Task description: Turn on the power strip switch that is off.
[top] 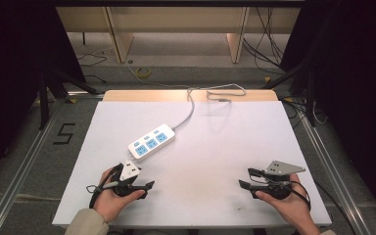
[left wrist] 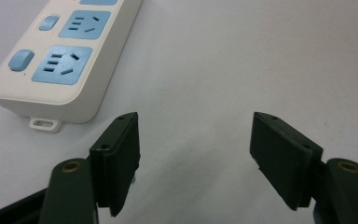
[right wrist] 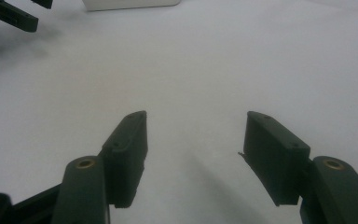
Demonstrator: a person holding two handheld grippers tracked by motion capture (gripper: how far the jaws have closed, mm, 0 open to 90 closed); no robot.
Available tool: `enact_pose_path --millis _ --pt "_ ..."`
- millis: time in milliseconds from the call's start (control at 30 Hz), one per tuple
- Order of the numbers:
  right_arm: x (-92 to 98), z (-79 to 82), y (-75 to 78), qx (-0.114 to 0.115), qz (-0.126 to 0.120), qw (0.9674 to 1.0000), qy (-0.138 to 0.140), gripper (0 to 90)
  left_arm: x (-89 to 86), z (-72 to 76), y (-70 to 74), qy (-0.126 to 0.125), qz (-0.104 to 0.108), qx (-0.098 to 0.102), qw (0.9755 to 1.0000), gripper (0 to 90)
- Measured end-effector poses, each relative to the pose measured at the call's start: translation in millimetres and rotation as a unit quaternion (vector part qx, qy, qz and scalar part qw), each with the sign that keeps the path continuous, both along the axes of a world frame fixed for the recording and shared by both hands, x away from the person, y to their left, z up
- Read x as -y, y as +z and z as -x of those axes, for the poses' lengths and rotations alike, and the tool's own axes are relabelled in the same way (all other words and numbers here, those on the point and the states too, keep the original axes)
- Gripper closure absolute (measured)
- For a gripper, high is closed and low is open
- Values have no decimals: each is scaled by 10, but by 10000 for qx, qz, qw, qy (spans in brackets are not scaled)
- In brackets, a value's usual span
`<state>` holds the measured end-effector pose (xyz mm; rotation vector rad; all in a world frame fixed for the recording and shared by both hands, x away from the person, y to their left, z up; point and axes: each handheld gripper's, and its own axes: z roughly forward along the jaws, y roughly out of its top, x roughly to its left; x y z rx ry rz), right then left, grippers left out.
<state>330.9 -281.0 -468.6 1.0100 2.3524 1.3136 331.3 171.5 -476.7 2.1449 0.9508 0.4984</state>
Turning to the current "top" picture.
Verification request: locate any person's left hand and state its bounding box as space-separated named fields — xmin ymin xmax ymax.
xmin=92 ymin=167 xmax=147 ymax=224

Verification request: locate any thin black floor cable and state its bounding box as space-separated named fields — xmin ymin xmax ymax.
xmin=76 ymin=48 xmax=112 ymax=84

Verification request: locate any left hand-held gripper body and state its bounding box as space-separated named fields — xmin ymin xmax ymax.
xmin=112 ymin=159 xmax=149 ymax=199

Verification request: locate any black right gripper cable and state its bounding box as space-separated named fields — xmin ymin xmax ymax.
xmin=289 ymin=179 xmax=312 ymax=212

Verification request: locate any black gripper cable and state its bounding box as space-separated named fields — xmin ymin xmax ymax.
xmin=85 ymin=163 xmax=124 ymax=210
xmin=289 ymin=179 xmax=312 ymax=212

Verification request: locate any wooden table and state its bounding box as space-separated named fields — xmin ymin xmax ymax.
xmin=102 ymin=89 xmax=280 ymax=103

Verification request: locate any grey power strip cable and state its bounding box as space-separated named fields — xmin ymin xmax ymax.
xmin=171 ymin=83 xmax=248 ymax=132

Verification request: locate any aluminium floor rail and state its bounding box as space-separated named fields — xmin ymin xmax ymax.
xmin=0 ymin=97 xmax=67 ymax=235
xmin=293 ymin=104 xmax=373 ymax=235

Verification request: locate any bundle of black floor cables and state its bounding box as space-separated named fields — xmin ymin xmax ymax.
xmin=241 ymin=7 xmax=305 ymax=76

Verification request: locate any beige wooden desk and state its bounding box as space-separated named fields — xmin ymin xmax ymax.
xmin=56 ymin=6 xmax=302 ymax=65

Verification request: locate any white power strip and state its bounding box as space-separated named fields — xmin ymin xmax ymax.
xmin=127 ymin=122 xmax=176 ymax=164

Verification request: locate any white table sheet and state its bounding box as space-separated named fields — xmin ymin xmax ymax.
xmin=52 ymin=100 xmax=333 ymax=229

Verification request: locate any yellow tape roll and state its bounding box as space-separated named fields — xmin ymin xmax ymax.
xmin=134 ymin=66 xmax=153 ymax=80

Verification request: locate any person's right hand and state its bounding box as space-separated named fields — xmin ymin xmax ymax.
xmin=255 ymin=173 xmax=311 ymax=227

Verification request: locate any dark curtain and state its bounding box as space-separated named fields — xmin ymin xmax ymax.
xmin=0 ymin=0 xmax=86 ymax=190
xmin=279 ymin=0 xmax=376 ymax=226

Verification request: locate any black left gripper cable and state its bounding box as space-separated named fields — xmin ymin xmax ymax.
xmin=85 ymin=163 xmax=124 ymax=210

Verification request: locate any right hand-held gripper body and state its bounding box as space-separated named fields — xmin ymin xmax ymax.
xmin=256 ymin=160 xmax=306 ymax=201

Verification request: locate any black metal stand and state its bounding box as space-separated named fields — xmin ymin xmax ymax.
xmin=35 ymin=62 xmax=103 ymax=131
xmin=261 ymin=58 xmax=321 ymax=128

